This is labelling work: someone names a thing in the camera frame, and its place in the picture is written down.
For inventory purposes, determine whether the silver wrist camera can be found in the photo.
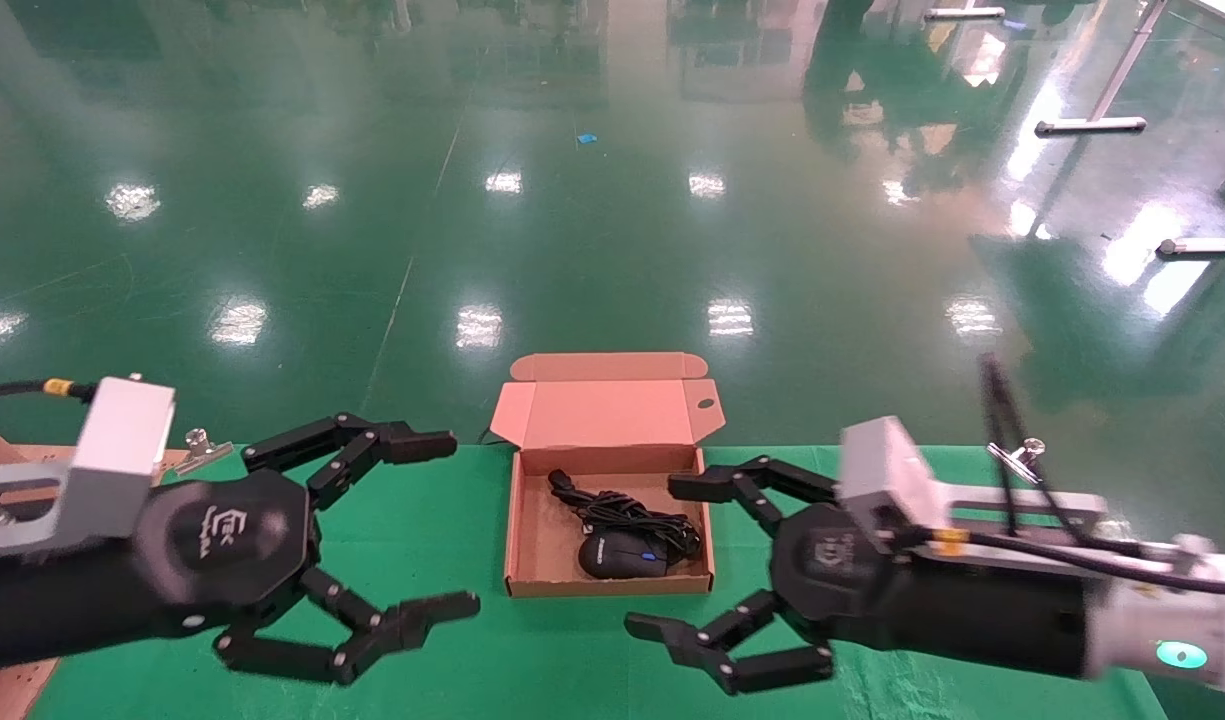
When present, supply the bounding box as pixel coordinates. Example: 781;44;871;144
840;415;1108;556
0;375;176;561

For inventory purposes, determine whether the green table cloth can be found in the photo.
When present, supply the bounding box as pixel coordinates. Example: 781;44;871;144
27;445;1168;720

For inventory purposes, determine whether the white table leg with foot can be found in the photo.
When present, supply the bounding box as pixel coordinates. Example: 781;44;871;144
1034;0;1168;136

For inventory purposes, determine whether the silver metal table clamp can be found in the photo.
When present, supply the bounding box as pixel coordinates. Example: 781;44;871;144
987;437;1046;487
172;428;235;477

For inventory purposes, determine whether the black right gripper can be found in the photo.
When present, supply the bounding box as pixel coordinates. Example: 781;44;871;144
624;456;913;696

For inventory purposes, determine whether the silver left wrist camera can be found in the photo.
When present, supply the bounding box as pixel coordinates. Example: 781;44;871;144
0;375;176;561

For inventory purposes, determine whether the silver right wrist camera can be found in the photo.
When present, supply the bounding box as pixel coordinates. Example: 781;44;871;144
840;415;1108;556

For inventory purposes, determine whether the black wired computer mouse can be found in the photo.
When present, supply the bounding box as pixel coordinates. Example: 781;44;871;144
547;468;703;581

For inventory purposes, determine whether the open brown cardboard box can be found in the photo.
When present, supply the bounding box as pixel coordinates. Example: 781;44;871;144
490;352;726;599

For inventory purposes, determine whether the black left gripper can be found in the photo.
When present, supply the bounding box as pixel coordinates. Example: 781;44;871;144
137;412;481;686

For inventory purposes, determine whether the white table foot bar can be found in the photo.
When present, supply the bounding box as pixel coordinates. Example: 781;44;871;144
1157;215;1225;259

